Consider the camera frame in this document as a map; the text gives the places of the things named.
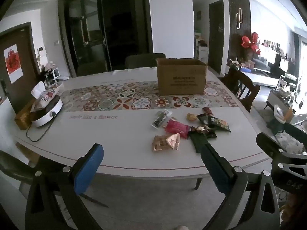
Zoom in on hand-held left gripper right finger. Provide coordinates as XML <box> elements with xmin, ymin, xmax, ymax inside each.
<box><xmin>199</xmin><ymin>142</ymin><xmax>281</xmax><ymax>230</ymax></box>

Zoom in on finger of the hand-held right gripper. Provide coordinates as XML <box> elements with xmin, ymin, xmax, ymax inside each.
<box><xmin>285</xmin><ymin>124</ymin><xmax>307</xmax><ymax>147</ymax></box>
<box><xmin>256</xmin><ymin>132</ymin><xmax>307</xmax><ymax>197</ymax></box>

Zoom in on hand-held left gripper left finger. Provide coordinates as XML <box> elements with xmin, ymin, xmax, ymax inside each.
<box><xmin>25</xmin><ymin>143</ymin><xmax>105</xmax><ymax>230</ymax></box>

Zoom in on purple gold foil candy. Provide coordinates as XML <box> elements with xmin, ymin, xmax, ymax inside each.
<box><xmin>191</xmin><ymin>126</ymin><xmax>211</xmax><ymax>134</ymax></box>

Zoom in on pink snack packet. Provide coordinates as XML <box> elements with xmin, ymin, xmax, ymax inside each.
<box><xmin>164</xmin><ymin>119</ymin><xmax>191</xmax><ymax>139</ymax></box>

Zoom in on brown cardboard box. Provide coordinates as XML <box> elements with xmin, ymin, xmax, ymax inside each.
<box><xmin>156</xmin><ymin>58</ymin><xmax>209</xmax><ymax>96</ymax></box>

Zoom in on clear packet with dark snacks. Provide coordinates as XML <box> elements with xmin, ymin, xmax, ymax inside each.
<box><xmin>151</xmin><ymin>110</ymin><xmax>173</xmax><ymax>128</ymax></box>

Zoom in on orange and white object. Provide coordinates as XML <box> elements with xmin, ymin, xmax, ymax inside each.
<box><xmin>273</xmin><ymin>104</ymin><xmax>294</xmax><ymax>124</ymax></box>

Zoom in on long dark green packet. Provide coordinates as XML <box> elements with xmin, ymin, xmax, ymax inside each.
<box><xmin>188</xmin><ymin>131</ymin><xmax>210</xmax><ymax>154</ymax></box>

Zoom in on person's beige clothing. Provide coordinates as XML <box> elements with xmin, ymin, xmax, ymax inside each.
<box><xmin>279</xmin><ymin>192</ymin><xmax>307</xmax><ymax>230</ymax></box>

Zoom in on green printed snack packet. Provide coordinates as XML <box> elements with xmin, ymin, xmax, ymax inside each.
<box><xmin>207</xmin><ymin>116</ymin><xmax>231</xmax><ymax>133</ymax></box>

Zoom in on rose gold foil packet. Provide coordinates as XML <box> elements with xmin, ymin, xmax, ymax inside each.
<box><xmin>165</xmin><ymin>133</ymin><xmax>181</xmax><ymax>151</ymax></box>

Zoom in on small dark green packet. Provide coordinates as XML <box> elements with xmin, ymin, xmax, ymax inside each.
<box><xmin>197</xmin><ymin>113</ymin><xmax>210</xmax><ymax>125</ymax></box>

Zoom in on brown printed snack packet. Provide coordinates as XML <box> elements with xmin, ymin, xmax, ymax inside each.
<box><xmin>152</xmin><ymin>135</ymin><xmax>170</xmax><ymax>152</ymax></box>

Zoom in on white electric griddle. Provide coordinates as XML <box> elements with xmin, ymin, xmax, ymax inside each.
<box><xmin>31</xmin><ymin>95</ymin><xmax>64</xmax><ymax>128</ymax></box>

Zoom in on white low table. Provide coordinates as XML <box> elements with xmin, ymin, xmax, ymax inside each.
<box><xmin>240</xmin><ymin>71</ymin><xmax>279</xmax><ymax>87</ymax></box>

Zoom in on dark wooden dining chair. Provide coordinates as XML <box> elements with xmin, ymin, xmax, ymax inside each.
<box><xmin>218</xmin><ymin>66</ymin><xmax>261</xmax><ymax>113</ymax></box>

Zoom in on tile print tablecloth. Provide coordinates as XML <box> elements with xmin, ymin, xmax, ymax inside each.
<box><xmin>14</xmin><ymin>67</ymin><xmax>269</xmax><ymax>178</ymax></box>

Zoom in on brown wooden box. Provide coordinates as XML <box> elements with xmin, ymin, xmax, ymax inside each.
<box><xmin>14</xmin><ymin>98</ymin><xmax>36</xmax><ymax>130</ymax></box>

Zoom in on floral tissue box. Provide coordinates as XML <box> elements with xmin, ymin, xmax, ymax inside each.
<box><xmin>30</xmin><ymin>81</ymin><xmax>62</xmax><ymax>113</ymax></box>

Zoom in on shelf with figurines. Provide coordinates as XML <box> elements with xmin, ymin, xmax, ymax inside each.
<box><xmin>260</xmin><ymin>38</ymin><xmax>296</xmax><ymax>61</ymax></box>

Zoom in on red balloon decoration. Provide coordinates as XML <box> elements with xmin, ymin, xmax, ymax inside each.
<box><xmin>240</xmin><ymin>32</ymin><xmax>262</xmax><ymax>54</ymax></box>

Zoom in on pale pink flowers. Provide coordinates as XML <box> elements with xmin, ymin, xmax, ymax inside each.
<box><xmin>40</xmin><ymin>62</ymin><xmax>56</xmax><ymax>76</ymax></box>

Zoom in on white hallway cabinet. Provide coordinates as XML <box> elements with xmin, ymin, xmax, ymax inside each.
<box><xmin>195</xmin><ymin>32</ymin><xmax>209</xmax><ymax>65</ymax></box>

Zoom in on dark interior door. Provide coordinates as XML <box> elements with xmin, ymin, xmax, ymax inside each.
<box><xmin>208</xmin><ymin>0</ymin><xmax>226</xmax><ymax>74</ymax></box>

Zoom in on red and white door poster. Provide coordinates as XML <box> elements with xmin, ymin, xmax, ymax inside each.
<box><xmin>3</xmin><ymin>44</ymin><xmax>24</xmax><ymax>84</ymax></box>

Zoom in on brown entrance door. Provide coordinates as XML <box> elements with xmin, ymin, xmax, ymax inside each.
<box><xmin>0</xmin><ymin>22</ymin><xmax>41</xmax><ymax>113</ymax></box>

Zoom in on dark glass sliding door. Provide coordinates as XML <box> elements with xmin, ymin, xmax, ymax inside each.
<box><xmin>58</xmin><ymin>0</ymin><xmax>154</xmax><ymax>77</ymax></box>

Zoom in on black power cable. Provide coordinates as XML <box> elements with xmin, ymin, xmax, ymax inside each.
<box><xmin>26</xmin><ymin>118</ymin><xmax>54</xmax><ymax>142</ymax></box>

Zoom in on dark slatted wall panel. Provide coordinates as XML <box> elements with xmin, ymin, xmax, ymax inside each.
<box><xmin>227</xmin><ymin>0</ymin><xmax>251</xmax><ymax>63</ymax></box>

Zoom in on wall intercom panel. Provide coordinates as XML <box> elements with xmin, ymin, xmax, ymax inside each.
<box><xmin>37</xmin><ymin>46</ymin><xmax>47</xmax><ymax>64</ymax></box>

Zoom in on looped wall lamp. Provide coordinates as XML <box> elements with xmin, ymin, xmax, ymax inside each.
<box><xmin>236</xmin><ymin>8</ymin><xmax>243</xmax><ymax>30</ymax></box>

